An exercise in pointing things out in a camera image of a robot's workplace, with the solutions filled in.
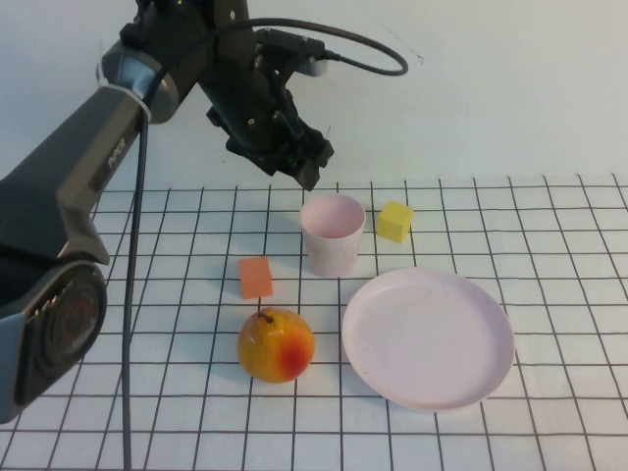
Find yellow foam cube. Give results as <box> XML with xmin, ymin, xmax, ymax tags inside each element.
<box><xmin>377</xmin><ymin>200</ymin><xmax>415</xmax><ymax>244</ymax></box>

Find white black-grid table mat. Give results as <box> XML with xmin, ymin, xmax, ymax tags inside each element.
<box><xmin>0</xmin><ymin>173</ymin><xmax>628</xmax><ymax>471</ymax></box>

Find pale pink round plate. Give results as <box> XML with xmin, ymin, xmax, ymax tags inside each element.
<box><xmin>341</xmin><ymin>267</ymin><xmax>516</xmax><ymax>412</ymax></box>

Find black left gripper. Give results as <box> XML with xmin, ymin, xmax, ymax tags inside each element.
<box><xmin>194</xmin><ymin>28</ymin><xmax>336</xmax><ymax>192</ymax></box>

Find yellow red toy pear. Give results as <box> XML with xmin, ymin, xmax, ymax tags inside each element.
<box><xmin>237</xmin><ymin>307</ymin><xmax>316</xmax><ymax>384</ymax></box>

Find orange foam block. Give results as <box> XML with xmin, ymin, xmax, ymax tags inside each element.
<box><xmin>238</xmin><ymin>255</ymin><xmax>274</xmax><ymax>300</ymax></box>

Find black camera cable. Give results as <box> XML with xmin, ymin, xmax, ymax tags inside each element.
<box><xmin>119</xmin><ymin>18</ymin><xmax>410</xmax><ymax>471</ymax></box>

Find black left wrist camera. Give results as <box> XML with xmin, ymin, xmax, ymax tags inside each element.
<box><xmin>254</xmin><ymin>27</ymin><xmax>328</xmax><ymax>78</ymax></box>

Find pale pink plastic cup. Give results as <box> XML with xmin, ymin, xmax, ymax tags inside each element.
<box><xmin>299</xmin><ymin>193</ymin><xmax>367</xmax><ymax>278</ymax></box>

